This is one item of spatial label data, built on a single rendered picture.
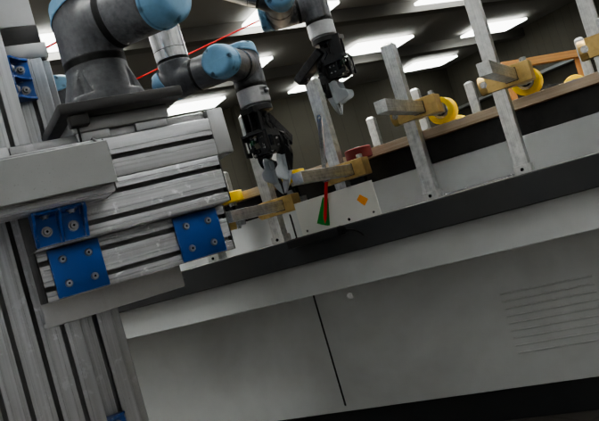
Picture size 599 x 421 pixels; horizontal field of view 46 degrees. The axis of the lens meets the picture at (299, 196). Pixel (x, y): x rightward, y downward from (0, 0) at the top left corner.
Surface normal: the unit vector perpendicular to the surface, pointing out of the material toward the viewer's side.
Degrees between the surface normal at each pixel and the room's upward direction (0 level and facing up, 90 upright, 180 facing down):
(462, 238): 90
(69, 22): 90
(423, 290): 90
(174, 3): 95
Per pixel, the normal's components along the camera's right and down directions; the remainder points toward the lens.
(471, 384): -0.47, 0.10
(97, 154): 0.44, -0.17
